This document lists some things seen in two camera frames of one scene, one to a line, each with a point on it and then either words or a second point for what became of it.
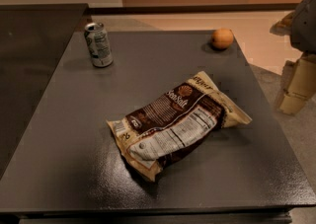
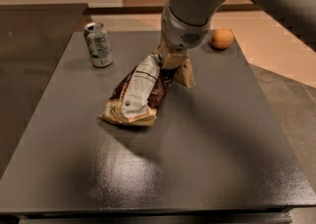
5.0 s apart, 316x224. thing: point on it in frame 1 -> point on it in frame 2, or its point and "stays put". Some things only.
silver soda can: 99,44 stays put
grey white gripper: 305,26 -> 180,35
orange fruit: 222,37 stays put
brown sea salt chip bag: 165,133 -> 136,92
